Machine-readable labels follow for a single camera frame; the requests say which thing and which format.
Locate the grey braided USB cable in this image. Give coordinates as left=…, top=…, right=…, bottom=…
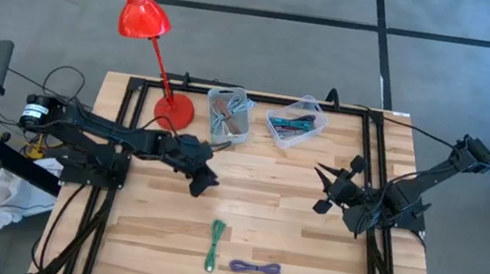
left=271, top=124, right=309, bottom=146

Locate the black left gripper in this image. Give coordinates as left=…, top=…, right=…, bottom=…
left=155, top=129, right=226, bottom=202

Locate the light blue USB cable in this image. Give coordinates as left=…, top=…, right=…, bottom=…
left=209, top=92, right=257, bottom=140

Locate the white plastic bag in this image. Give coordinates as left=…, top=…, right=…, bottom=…
left=0, top=148, right=65, bottom=241

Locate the yellow cable coil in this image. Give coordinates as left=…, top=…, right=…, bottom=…
left=25, top=131, right=49, bottom=162

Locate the clear plastic bin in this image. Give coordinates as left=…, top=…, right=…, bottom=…
left=261, top=88, right=333, bottom=156

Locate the white opaque plastic bin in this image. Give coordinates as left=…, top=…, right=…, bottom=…
left=200, top=82, right=257, bottom=150

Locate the green USB cable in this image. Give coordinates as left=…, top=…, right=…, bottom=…
left=202, top=218, right=228, bottom=274

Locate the red desk lamp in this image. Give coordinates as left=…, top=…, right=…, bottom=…
left=101, top=0, right=211, bottom=134

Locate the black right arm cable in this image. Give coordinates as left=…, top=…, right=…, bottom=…
left=348, top=103, right=467, bottom=154

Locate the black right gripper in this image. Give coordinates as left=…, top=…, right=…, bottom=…
left=309, top=149, right=369, bottom=220

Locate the dark blue braided USB cable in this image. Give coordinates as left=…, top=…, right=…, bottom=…
left=276, top=112, right=317, bottom=143

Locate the teal braided USB cable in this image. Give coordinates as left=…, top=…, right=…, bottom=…
left=269, top=115, right=315, bottom=134

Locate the black aluminium table frame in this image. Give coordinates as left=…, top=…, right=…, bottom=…
left=27, top=49, right=467, bottom=274

